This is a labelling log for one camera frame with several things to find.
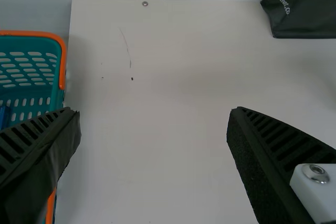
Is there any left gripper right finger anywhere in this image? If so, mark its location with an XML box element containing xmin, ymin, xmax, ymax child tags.
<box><xmin>225</xmin><ymin>106</ymin><xmax>336</xmax><ymax>224</ymax></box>

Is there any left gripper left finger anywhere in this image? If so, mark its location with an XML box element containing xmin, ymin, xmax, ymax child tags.
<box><xmin>0</xmin><ymin>106</ymin><xmax>82</xmax><ymax>224</ymax></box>

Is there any teal shopping basket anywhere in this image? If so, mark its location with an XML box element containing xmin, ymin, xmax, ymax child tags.
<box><xmin>0</xmin><ymin>30</ymin><xmax>67</xmax><ymax>224</ymax></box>

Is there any blue packet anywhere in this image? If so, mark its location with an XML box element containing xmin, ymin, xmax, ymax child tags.
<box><xmin>0</xmin><ymin>105</ymin><xmax>12</xmax><ymax>128</ymax></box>

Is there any dark grey bag with straps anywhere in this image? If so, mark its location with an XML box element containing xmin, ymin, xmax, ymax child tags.
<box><xmin>259</xmin><ymin>0</ymin><xmax>336</xmax><ymax>39</ymax></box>

